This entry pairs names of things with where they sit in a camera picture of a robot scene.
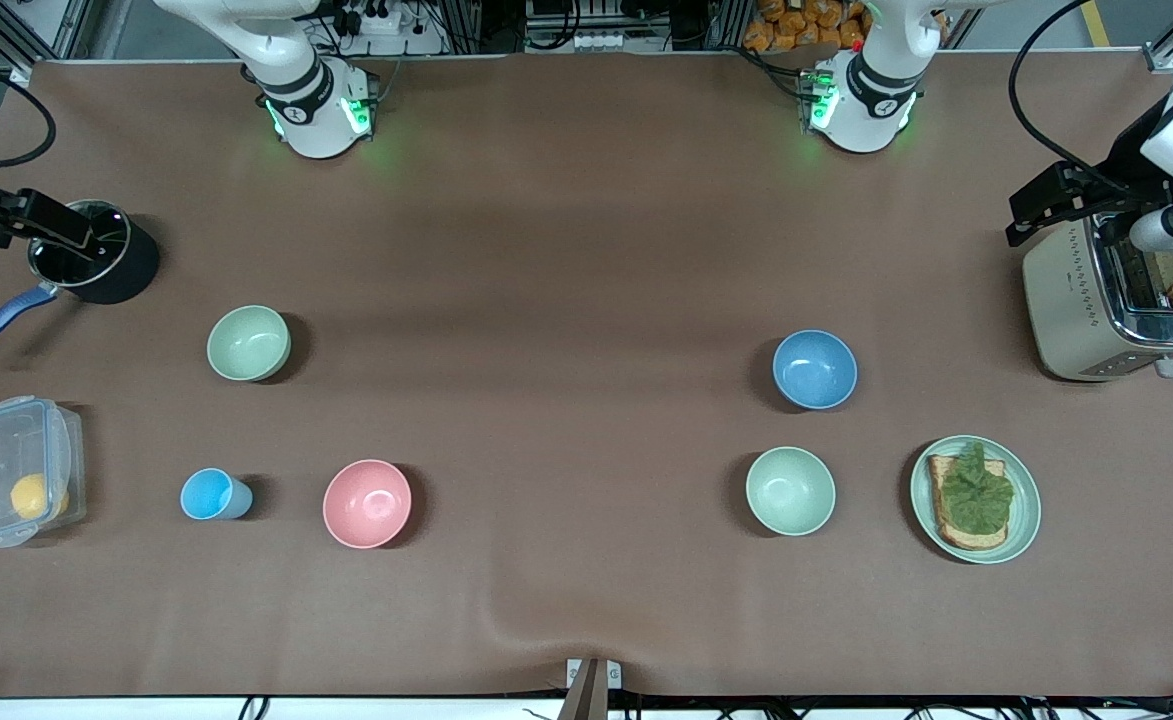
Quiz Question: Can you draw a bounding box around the toast slice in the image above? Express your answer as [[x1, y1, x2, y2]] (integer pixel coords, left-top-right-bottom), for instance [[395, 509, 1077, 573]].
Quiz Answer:
[[927, 454, 1009, 552]]

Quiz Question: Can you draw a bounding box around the beige steel toaster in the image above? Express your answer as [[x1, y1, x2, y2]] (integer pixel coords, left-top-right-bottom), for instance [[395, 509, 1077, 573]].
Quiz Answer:
[[1023, 210, 1173, 383]]

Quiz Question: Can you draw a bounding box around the blue bowl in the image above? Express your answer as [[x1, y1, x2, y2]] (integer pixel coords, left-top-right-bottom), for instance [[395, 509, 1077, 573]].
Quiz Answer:
[[772, 329, 859, 411]]

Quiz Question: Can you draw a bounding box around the white power strip with plugs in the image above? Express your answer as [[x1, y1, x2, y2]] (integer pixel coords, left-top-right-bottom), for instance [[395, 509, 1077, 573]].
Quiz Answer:
[[331, 0, 449, 57]]

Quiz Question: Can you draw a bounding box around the yellow lemon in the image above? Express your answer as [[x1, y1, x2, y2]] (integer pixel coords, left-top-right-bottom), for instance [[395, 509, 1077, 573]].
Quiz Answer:
[[10, 473, 70, 521]]

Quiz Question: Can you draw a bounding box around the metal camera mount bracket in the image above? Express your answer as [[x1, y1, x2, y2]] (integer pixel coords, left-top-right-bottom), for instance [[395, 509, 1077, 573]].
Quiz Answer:
[[558, 657, 623, 720]]

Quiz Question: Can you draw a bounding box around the green lettuce leaf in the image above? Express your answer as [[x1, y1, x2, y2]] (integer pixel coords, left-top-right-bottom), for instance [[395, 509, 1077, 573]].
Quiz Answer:
[[939, 441, 1016, 535]]

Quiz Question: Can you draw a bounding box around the pale green plate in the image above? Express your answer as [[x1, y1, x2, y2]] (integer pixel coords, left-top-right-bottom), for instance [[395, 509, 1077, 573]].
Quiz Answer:
[[910, 435, 1043, 566]]

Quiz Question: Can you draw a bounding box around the light blue cup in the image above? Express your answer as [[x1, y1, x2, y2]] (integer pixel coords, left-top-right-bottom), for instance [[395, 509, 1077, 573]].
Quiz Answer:
[[180, 468, 254, 522]]

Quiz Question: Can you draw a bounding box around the black pot blue handle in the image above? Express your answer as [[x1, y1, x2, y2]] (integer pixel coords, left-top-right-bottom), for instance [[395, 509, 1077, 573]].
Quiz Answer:
[[0, 200, 161, 364]]

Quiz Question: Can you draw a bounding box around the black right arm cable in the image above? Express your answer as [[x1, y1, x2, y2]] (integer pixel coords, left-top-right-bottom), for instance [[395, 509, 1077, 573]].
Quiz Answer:
[[0, 45, 57, 170]]

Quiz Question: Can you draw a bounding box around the pale green bowl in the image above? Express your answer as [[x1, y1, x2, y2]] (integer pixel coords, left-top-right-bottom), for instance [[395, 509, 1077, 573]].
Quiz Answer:
[[206, 305, 293, 383], [745, 446, 837, 537]]

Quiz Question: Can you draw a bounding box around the pink bowl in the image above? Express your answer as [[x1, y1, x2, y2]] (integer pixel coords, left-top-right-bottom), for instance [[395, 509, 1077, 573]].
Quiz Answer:
[[322, 459, 414, 550]]

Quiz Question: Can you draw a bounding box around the orange snack bag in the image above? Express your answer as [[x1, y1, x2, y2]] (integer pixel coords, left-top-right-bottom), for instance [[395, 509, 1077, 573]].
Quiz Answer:
[[742, 0, 869, 54]]

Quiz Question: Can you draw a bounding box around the clear plastic food container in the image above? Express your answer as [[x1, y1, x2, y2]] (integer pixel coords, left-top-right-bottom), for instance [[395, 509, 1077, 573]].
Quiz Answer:
[[0, 396, 87, 549]]

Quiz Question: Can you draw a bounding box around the brown table cloth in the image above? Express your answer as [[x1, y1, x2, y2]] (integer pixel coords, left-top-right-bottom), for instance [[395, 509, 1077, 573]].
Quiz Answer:
[[0, 50, 1173, 699]]

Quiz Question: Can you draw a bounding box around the glass pot lid blue knob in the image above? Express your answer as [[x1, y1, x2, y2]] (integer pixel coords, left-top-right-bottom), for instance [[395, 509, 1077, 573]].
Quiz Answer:
[[29, 200, 133, 287]]

